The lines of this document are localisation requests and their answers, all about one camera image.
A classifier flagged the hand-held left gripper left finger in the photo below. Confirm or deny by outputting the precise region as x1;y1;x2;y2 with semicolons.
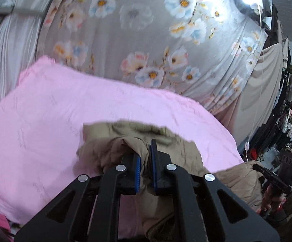
15;152;141;242

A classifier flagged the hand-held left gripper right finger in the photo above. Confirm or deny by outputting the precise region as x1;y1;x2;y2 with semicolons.
150;139;280;242

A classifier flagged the olive quilted jacket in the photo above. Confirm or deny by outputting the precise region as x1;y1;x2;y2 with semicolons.
76;121;264;242

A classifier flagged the rack of hanging clothes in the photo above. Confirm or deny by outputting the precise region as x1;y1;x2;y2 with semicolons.
247;64;292;163

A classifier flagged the person's right hand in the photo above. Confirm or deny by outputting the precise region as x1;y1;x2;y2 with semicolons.
261;187;286;218

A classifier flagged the beige curtain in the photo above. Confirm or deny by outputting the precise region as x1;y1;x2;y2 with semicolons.
215;40;290;147

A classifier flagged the pink bed sheet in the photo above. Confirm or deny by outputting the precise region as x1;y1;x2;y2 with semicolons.
0;55;245;240

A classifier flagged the grey floral curtain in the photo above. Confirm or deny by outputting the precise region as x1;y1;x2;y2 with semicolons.
36;0;269;115

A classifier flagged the white sheer curtain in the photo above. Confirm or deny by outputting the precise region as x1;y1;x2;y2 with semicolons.
0;0;66;114

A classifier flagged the grey curtain rail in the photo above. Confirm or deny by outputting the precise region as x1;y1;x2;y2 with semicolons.
0;6;45;28

